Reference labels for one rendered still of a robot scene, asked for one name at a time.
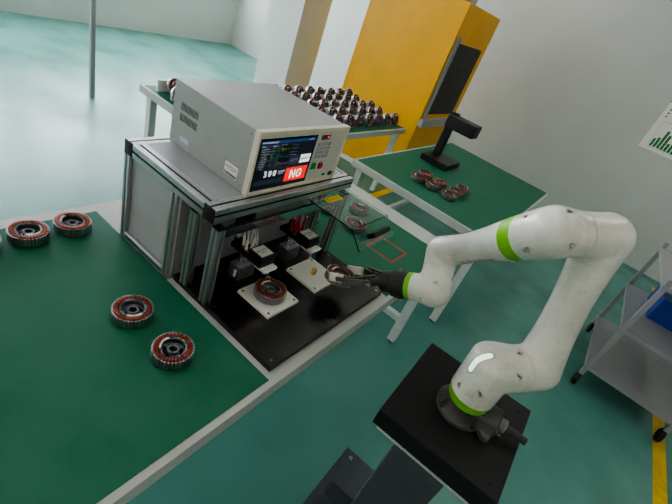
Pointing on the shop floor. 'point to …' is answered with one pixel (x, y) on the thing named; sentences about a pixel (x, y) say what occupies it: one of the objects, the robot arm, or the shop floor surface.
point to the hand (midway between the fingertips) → (342, 273)
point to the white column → (291, 41)
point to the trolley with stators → (638, 344)
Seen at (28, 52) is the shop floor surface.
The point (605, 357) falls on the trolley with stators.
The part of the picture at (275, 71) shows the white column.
